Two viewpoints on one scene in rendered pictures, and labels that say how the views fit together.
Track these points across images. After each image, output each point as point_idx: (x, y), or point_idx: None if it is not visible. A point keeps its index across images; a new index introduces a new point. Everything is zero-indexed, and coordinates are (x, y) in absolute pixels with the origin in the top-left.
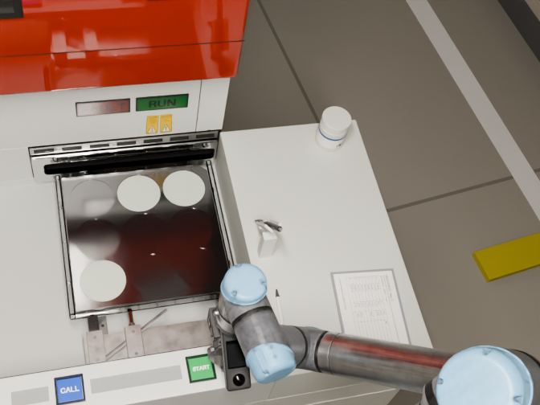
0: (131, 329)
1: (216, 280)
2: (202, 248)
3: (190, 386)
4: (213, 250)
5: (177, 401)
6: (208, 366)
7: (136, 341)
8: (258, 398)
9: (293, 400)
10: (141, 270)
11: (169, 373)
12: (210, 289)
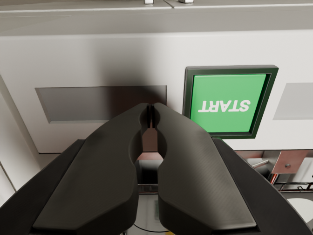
0: (289, 168)
1: (139, 205)
2: (151, 231)
3: (277, 54)
4: (138, 229)
5: (289, 21)
6: (202, 106)
7: (291, 153)
8: (83, 17)
9: (33, 14)
10: None
11: (308, 102)
12: (150, 197)
